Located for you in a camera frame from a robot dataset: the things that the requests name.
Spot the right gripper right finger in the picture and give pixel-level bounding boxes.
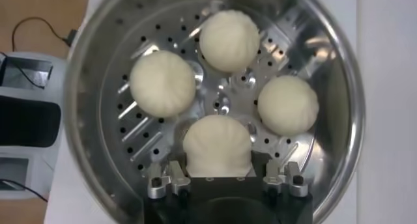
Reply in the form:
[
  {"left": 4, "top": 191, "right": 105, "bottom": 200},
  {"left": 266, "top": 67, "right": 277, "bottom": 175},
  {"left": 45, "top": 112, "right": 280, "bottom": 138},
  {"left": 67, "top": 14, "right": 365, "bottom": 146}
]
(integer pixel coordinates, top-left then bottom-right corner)
[{"left": 262, "top": 160, "right": 309, "bottom": 199}]

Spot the black floor cable with plug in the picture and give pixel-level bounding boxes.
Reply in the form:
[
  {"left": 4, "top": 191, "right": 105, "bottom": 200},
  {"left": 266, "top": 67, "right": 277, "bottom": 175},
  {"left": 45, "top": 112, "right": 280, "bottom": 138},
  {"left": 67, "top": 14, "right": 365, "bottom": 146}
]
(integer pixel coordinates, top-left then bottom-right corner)
[{"left": 11, "top": 16, "right": 79, "bottom": 52}]

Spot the white steamed baozi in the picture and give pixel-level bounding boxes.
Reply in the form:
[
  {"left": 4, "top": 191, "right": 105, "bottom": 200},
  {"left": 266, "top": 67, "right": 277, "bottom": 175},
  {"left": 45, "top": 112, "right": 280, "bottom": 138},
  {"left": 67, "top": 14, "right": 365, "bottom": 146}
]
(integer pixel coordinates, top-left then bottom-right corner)
[
  {"left": 129, "top": 50, "right": 197, "bottom": 119},
  {"left": 182, "top": 114, "right": 253, "bottom": 178},
  {"left": 198, "top": 9, "right": 261, "bottom": 74},
  {"left": 257, "top": 74, "right": 320, "bottom": 137}
]

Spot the stainless steel steamer basket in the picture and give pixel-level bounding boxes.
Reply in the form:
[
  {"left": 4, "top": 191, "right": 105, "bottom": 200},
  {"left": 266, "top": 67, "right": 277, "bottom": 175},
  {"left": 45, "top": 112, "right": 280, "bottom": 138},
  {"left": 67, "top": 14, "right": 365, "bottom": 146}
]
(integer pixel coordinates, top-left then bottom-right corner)
[{"left": 63, "top": 0, "right": 366, "bottom": 224}]

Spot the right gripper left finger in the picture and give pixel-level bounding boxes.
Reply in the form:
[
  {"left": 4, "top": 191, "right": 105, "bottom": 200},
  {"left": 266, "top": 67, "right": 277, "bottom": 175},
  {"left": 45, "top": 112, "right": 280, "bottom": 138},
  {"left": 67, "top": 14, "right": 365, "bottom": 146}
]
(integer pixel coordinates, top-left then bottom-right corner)
[{"left": 146, "top": 160, "right": 192, "bottom": 200}]

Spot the white and black device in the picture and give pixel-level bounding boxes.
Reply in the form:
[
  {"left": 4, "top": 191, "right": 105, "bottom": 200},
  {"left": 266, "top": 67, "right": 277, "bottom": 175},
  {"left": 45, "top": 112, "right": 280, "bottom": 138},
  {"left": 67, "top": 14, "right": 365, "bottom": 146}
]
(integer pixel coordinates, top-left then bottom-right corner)
[{"left": 0, "top": 51, "right": 68, "bottom": 201}]

